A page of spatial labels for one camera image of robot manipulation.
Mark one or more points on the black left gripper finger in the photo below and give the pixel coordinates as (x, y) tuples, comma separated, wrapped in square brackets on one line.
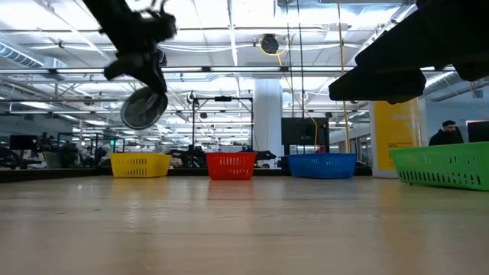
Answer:
[(161, 82), (151, 82)]

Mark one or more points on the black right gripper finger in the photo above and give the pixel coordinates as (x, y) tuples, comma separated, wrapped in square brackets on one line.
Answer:
[(382, 86), (397, 46)]

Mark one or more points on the bagged round black item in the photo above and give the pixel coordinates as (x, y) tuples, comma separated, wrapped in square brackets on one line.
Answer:
[(143, 110)]

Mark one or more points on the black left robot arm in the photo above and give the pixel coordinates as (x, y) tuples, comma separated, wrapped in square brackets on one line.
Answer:
[(114, 19)]

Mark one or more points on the white canister with yellow label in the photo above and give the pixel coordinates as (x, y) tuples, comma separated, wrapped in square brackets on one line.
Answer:
[(395, 133)]

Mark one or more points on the person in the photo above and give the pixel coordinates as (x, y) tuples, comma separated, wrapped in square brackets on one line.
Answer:
[(445, 137)]

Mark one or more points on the yellow plastic basket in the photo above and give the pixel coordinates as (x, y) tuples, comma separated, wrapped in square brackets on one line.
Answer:
[(139, 165)]

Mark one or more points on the black display screen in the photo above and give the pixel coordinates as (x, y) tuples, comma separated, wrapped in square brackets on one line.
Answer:
[(303, 131)]

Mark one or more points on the green plastic basket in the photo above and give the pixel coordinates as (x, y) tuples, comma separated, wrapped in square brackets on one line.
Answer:
[(443, 164)]

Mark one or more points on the black computer monitor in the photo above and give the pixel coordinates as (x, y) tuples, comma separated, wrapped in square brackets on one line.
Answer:
[(479, 131), (23, 142)]

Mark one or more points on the blue plastic basket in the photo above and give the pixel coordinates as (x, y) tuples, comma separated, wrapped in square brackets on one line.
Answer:
[(322, 166)]

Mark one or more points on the red plastic basket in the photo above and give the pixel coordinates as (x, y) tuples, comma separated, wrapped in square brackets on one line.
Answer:
[(231, 166)]

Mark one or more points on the white building column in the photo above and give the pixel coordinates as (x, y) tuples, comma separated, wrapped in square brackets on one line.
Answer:
[(267, 114)]

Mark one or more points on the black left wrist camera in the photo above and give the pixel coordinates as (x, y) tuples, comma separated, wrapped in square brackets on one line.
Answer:
[(164, 26)]

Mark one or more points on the black metal frame rig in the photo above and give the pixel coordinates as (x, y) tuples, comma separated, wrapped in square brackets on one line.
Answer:
[(223, 98)]

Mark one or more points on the black metal table frame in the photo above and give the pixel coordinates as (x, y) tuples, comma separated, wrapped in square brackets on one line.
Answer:
[(57, 173)]

